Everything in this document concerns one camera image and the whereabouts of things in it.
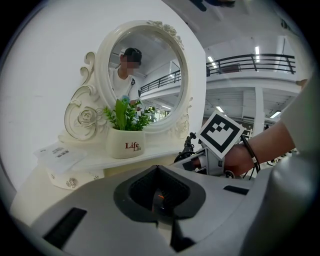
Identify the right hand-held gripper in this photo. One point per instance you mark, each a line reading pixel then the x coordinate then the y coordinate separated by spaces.
pixel 220 132

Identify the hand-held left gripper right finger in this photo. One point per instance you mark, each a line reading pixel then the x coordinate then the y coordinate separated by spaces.
pixel 215 210

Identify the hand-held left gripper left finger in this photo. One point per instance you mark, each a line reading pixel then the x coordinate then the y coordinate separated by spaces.
pixel 100 220

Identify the person's right forearm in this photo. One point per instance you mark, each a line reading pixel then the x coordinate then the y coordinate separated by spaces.
pixel 267 142

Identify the black wristband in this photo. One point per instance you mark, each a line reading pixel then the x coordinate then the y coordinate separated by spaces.
pixel 252 151

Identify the white drawer box crystal knobs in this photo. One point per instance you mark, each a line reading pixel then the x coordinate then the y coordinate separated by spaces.
pixel 100 162

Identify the black balcony railing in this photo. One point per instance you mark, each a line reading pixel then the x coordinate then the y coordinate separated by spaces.
pixel 250 63

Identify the white plastic packet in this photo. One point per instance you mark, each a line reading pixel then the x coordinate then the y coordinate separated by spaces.
pixel 60 156

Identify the artificial plant in white pot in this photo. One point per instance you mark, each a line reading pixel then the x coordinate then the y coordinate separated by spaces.
pixel 125 146

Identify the person's white sleeve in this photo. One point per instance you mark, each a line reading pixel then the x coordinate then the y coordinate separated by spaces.
pixel 305 117

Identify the white ornate vanity mirror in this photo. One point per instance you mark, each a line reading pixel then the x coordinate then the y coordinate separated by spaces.
pixel 86 117

